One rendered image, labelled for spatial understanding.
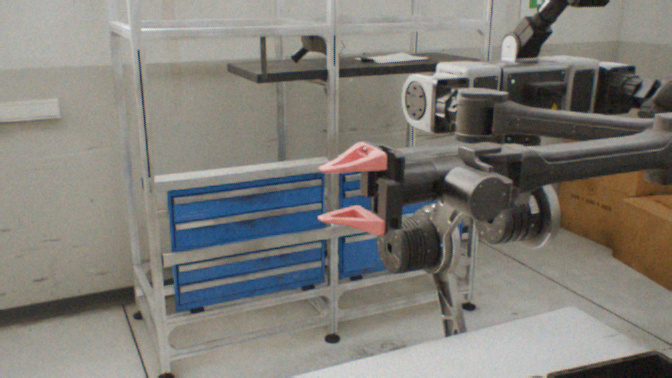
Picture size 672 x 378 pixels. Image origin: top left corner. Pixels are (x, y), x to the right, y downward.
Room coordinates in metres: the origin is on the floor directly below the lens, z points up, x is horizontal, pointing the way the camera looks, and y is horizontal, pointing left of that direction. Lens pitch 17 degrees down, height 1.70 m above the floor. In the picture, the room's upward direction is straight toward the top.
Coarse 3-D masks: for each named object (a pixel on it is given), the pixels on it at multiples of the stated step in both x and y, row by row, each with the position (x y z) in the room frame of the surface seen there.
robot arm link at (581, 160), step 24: (504, 144) 0.91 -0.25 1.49; (552, 144) 0.95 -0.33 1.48; (576, 144) 0.95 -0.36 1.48; (600, 144) 0.95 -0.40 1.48; (624, 144) 0.96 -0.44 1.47; (648, 144) 0.97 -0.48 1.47; (504, 168) 0.85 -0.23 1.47; (528, 168) 0.87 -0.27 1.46; (552, 168) 0.89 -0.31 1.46; (576, 168) 0.91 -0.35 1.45; (600, 168) 0.93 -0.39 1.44; (624, 168) 0.95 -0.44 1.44; (648, 168) 0.97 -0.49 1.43; (528, 192) 0.88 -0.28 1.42
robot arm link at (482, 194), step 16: (464, 144) 0.88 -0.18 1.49; (480, 144) 0.88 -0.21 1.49; (496, 144) 0.88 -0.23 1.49; (464, 160) 0.86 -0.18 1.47; (448, 176) 0.79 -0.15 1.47; (464, 176) 0.77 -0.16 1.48; (480, 176) 0.76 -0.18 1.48; (496, 176) 0.80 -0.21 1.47; (448, 192) 0.78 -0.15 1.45; (464, 192) 0.76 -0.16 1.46; (480, 192) 0.75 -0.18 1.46; (496, 192) 0.76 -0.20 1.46; (464, 208) 0.76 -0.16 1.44; (480, 208) 0.75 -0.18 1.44; (496, 208) 0.76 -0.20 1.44
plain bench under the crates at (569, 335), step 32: (544, 320) 1.84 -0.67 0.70; (576, 320) 1.84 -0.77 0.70; (416, 352) 1.65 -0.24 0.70; (448, 352) 1.65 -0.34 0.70; (480, 352) 1.65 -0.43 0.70; (512, 352) 1.65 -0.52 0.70; (544, 352) 1.65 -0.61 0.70; (576, 352) 1.66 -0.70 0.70; (608, 352) 1.66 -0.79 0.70; (640, 352) 1.66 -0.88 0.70
